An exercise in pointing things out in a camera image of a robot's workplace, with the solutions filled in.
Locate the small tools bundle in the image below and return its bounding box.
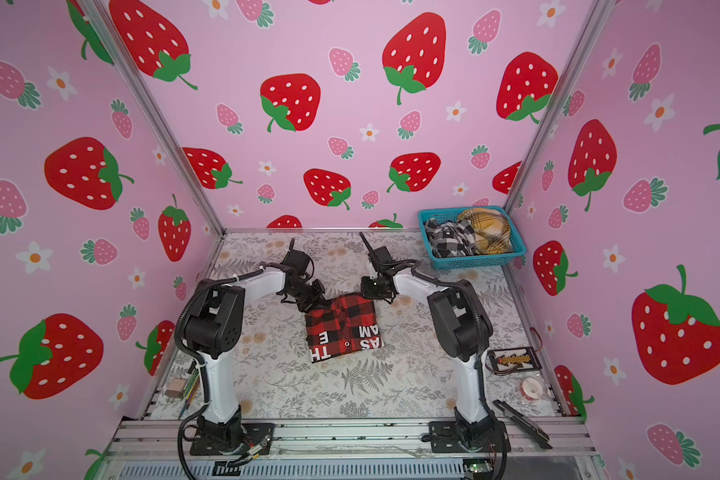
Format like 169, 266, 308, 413
163, 360, 200, 420

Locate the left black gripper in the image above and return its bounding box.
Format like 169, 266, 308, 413
288, 278, 332, 312

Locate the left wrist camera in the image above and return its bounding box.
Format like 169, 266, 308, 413
282, 238, 314, 281

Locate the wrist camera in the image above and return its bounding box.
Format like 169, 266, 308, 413
359, 232, 397, 276
282, 238, 314, 281

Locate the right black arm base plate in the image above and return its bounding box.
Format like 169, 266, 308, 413
422, 421, 512, 454

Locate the teal plastic basket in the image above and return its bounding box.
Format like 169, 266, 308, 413
418, 206, 527, 270

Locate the red black plaid shirt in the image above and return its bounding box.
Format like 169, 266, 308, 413
305, 293, 384, 363

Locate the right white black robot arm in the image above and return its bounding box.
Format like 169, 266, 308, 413
360, 267, 510, 454

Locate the yellow plaid shirt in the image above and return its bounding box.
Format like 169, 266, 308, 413
458, 207, 514, 255

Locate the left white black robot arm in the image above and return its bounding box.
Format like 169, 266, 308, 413
174, 263, 330, 453

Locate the black flat bracket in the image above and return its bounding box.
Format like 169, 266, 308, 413
493, 400, 552, 450

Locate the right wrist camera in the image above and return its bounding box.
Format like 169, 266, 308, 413
359, 232, 397, 276

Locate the white black plaid shirt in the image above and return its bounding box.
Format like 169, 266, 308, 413
425, 218, 477, 259

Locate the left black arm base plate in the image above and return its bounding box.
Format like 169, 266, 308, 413
189, 423, 275, 456

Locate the black device with orange label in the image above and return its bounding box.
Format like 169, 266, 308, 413
486, 346, 542, 375

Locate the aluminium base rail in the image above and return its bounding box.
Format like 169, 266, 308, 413
104, 417, 596, 461

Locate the clear tape roll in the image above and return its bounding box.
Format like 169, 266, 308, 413
520, 377, 545, 401

